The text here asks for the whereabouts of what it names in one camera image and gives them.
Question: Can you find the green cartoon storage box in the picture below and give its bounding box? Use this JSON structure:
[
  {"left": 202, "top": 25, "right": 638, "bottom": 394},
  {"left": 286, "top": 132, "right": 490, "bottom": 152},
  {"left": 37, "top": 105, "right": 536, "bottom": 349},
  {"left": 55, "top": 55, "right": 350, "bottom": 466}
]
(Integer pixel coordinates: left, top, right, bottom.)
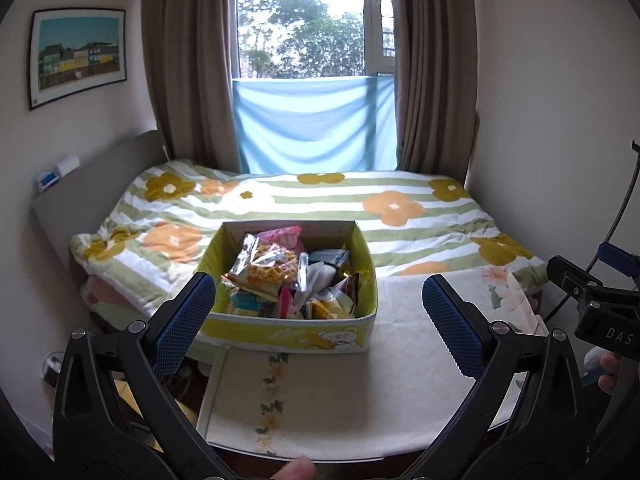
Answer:
[{"left": 192, "top": 219, "right": 379, "bottom": 357}]

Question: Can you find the clear waffle packet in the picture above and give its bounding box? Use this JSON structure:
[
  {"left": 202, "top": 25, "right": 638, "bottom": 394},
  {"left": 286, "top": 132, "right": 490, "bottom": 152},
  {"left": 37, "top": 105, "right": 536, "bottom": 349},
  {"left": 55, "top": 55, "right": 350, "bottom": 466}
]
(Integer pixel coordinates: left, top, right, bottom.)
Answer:
[{"left": 227, "top": 233, "right": 300, "bottom": 294}]

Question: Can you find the striped floral blanket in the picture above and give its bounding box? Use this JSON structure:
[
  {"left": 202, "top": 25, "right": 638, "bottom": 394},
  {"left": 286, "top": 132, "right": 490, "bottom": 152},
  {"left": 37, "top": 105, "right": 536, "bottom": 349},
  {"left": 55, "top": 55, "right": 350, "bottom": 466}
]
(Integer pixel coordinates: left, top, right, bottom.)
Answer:
[{"left": 69, "top": 159, "right": 549, "bottom": 319}]

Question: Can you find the framed wall picture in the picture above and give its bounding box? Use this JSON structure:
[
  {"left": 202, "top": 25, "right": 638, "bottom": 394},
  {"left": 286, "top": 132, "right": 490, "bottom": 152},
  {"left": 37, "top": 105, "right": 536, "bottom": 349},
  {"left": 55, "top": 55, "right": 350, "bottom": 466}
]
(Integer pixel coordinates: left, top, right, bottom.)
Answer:
[{"left": 27, "top": 8, "right": 127, "bottom": 111}]

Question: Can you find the black cable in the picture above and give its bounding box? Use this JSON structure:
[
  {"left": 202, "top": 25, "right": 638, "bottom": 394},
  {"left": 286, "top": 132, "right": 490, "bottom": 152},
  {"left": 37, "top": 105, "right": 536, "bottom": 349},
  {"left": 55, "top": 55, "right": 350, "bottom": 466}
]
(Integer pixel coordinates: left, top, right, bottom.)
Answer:
[{"left": 541, "top": 141, "right": 640, "bottom": 324}]

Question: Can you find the small floor device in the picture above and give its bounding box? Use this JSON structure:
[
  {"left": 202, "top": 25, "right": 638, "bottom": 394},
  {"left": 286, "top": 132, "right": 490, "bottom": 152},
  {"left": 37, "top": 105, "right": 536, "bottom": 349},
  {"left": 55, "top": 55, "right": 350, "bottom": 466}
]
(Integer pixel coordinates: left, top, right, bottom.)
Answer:
[{"left": 42, "top": 354, "right": 64, "bottom": 389}]

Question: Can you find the pink green folded bedding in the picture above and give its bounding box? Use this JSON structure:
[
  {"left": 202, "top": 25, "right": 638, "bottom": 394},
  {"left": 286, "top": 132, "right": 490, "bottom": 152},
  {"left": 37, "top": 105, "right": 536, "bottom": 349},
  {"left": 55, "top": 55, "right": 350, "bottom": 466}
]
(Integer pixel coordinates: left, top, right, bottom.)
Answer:
[{"left": 81, "top": 274, "right": 157, "bottom": 322}]

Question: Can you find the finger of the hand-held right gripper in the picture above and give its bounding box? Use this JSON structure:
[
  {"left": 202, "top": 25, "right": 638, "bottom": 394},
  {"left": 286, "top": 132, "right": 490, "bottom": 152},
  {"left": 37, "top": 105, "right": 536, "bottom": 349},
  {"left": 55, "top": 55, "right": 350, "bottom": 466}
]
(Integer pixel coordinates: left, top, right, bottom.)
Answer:
[
  {"left": 546, "top": 255, "right": 602, "bottom": 307},
  {"left": 597, "top": 242, "right": 640, "bottom": 282}
]

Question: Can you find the cream floral tablecloth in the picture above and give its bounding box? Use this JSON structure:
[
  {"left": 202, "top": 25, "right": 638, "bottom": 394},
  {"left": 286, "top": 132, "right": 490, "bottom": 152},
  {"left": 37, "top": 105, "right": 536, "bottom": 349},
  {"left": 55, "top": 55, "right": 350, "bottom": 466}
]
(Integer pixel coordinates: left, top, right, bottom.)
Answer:
[{"left": 196, "top": 266, "right": 549, "bottom": 462}]

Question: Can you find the grey bed headboard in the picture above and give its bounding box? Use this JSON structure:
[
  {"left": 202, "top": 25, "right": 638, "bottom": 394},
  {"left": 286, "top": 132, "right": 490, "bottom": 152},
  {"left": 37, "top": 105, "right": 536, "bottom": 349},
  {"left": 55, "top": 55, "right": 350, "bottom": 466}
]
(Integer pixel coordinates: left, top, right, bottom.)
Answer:
[{"left": 32, "top": 130, "right": 174, "bottom": 282}]

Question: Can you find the silver white snack packet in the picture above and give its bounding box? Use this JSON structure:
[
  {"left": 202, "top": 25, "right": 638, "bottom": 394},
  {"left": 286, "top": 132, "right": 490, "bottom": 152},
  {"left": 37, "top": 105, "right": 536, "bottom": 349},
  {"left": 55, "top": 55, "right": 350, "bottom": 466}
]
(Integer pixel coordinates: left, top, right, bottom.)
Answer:
[{"left": 293, "top": 253, "right": 334, "bottom": 307}]

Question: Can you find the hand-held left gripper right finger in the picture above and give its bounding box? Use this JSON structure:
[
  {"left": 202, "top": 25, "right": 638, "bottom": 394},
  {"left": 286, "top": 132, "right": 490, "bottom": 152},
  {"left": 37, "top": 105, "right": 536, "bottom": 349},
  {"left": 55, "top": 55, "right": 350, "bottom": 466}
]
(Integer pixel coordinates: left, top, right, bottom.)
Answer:
[{"left": 405, "top": 274, "right": 587, "bottom": 480}]

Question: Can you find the light blue cloth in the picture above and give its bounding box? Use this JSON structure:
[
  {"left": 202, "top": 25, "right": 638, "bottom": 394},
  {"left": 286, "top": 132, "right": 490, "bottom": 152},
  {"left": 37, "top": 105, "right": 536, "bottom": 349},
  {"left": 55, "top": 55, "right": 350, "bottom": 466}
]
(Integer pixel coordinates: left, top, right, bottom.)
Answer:
[{"left": 232, "top": 74, "right": 399, "bottom": 175}]

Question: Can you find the person's right hand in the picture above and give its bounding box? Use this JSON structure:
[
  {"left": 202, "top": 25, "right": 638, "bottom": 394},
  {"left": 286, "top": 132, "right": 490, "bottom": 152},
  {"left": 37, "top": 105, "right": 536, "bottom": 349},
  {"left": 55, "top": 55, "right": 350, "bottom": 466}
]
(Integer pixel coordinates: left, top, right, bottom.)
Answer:
[{"left": 597, "top": 351, "right": 624, "bottom": 396}]

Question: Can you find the teal snack packet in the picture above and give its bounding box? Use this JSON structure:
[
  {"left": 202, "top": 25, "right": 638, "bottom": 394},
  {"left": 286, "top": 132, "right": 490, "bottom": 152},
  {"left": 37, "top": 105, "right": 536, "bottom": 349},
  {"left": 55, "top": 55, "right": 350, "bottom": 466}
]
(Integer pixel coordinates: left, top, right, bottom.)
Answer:
[{"left": 307, "top": 248, "right": 351, "bottom": 270}]

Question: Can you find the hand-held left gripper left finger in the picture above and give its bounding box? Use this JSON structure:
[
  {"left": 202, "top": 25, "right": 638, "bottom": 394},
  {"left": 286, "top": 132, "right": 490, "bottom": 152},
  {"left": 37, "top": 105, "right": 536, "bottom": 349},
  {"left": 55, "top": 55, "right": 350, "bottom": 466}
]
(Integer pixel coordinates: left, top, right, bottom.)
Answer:
[{"left": 52, "top": 272, "right": 228, "bottom": 480}]

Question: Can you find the white soft object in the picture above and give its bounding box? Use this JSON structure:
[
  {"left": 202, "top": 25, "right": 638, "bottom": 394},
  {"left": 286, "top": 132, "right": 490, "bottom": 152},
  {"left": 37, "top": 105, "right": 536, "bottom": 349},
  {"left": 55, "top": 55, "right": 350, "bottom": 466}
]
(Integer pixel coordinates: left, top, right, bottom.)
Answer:
[{"left": 581, "top": 345, "right": 609, "bottom": 372}]

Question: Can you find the person's left hand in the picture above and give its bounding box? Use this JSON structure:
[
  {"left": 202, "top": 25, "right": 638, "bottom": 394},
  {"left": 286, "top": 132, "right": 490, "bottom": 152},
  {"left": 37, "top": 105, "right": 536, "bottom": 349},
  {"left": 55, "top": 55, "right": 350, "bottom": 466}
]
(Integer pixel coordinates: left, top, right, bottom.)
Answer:
[{"left": 264, "top": 457, "right": 319, "bottom": 480}]

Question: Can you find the window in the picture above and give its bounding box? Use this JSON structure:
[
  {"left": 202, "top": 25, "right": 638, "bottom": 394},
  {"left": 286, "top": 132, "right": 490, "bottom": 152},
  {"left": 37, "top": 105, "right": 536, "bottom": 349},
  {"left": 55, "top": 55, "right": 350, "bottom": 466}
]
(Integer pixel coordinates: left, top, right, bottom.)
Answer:
[{"left": 234, "top": 0, "right": 397, "bottom": 81}]

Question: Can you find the white blue box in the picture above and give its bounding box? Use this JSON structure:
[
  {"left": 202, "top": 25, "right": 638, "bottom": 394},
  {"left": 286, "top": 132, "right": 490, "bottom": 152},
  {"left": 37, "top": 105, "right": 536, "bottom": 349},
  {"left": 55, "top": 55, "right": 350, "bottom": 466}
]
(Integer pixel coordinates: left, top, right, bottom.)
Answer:
[{"left": 35, "top": 155, "right": 81, "bottom": 194}]

